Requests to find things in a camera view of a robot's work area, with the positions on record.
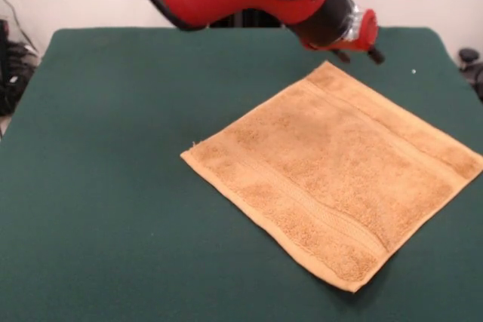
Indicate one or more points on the black equipment pile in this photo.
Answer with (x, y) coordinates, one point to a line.
(17, 73)

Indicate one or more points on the black metal stand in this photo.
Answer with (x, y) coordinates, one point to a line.
(249, 19)

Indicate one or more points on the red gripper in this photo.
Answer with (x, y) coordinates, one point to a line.
(369, 29)

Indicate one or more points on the dark green table cloth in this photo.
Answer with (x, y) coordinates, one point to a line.
(94, 186)

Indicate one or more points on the tan terry towel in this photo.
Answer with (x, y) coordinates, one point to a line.
(332, 171)

